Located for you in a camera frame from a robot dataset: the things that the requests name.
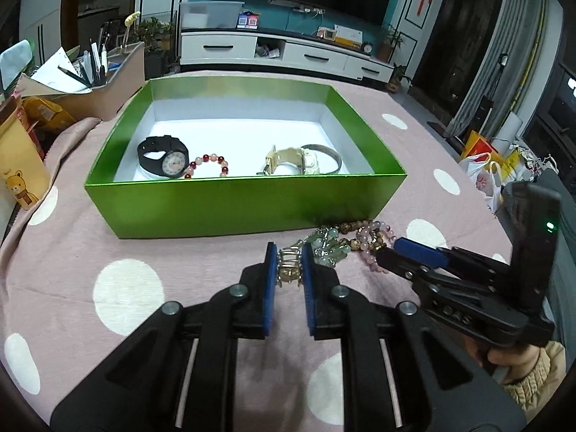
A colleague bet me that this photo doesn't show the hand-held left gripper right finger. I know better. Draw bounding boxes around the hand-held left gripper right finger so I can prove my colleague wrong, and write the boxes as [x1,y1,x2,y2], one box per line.
[301,244,527,432]

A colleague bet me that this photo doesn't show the green cardboard box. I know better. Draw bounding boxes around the green cardboard box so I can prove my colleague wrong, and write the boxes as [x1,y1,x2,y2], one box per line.
[84,77,408,239]

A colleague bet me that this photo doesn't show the white paper sheets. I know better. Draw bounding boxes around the white paper sheets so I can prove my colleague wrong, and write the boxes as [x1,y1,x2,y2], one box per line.
[18,47,93,97]

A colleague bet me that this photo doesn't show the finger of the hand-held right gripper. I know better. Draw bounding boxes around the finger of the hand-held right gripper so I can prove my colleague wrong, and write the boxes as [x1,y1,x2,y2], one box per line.
[395,237,510,280]
[375,249,446,292]

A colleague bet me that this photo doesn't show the person's right forearm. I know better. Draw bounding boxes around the person's right forearm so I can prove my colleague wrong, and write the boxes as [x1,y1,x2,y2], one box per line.
[501,341,567,420]

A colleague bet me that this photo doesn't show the pink polka dot tablecloth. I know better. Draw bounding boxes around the pink polka dot tablecloth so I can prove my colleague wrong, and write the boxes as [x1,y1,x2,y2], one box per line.
[0,69,523,432]

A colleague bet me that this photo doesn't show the potted plant in brown pot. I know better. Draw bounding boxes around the potted plant in brown pot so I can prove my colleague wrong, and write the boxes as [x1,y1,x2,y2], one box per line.
[375,22,406,63]

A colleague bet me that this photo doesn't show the beige desk organizer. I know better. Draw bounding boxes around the beige desk organizer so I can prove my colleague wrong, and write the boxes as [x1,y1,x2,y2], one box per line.
[20,41,145,120]

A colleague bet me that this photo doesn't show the large potted plant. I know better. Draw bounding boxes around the large potted plant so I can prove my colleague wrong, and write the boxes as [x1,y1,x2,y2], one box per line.
[134,17,176,79]

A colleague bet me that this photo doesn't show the white and yellow box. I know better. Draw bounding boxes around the white and yellow box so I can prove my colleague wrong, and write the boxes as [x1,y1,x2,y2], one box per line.
[334,24,364,46]

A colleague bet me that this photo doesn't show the brown wooden bead bracelet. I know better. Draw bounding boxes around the brown wooden bead bracelet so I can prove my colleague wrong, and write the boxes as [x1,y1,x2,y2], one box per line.
[339,220,385,253]

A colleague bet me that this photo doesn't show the small potted floor plant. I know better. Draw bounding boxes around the small potted floor plant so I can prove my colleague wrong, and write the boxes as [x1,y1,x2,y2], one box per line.
[386,64,412,94]

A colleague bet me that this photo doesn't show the white wrist watch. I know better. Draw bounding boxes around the white wrist watch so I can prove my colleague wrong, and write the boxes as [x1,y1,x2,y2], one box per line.
[257,145,321,176]

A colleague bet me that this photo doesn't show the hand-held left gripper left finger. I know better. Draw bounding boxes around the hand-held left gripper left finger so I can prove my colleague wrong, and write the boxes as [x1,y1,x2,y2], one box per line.
[49,242,277,432]

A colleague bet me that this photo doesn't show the red bead bracelet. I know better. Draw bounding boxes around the red bead bracelet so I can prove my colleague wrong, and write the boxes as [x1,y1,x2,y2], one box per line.
[184,153,230,180]

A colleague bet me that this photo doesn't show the black wrist watch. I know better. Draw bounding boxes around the black wrist watch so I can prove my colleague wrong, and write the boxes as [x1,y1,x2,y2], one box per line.
[136,135,189,180]

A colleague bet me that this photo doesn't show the yellow snack packet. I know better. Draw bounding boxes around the yellow snack packet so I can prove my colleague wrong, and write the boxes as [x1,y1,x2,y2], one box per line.
[22,96,77,132]

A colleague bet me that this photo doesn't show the pink bead bracelet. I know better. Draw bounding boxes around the pink bead bracelet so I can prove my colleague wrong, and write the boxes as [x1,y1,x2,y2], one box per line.
[357,220,399,274]

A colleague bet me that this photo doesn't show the white television cabinet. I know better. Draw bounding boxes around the white television cabinet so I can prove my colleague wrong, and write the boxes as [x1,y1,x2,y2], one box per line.
[180,27,397,82]

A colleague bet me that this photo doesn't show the white plastic shopping bag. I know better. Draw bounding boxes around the white plastic shopping bag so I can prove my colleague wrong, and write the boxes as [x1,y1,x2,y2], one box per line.
[459,153,507,210]

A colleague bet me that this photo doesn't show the green jade bracelet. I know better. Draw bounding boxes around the green jade bracelet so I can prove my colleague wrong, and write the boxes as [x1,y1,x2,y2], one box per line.
[306,227,352,266]

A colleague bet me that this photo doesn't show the silver bangle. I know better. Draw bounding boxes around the silver bangle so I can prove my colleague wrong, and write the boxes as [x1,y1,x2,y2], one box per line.
[299,144,343,175]

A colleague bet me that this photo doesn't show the grey curtain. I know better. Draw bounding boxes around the grey curtain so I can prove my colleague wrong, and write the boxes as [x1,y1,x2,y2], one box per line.
[450,0,550,136]

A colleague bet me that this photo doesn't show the yellow bear paper bag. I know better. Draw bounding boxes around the yellow bear paper bag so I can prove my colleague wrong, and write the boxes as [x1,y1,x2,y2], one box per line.
[0,96,51,211]

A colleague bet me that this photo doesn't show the person's right hand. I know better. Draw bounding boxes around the person's right hand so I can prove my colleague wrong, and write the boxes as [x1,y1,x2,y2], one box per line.
[468,337,541,381]

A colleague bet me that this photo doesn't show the clear plastic storage bin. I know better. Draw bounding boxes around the clear plastic storage bin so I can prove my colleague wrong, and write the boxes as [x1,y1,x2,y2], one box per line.
[179,1,244,31]

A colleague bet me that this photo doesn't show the yellow and red paper bag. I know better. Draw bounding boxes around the yellow and red paper bag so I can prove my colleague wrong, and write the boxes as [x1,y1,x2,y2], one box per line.
[459,130,500,163]

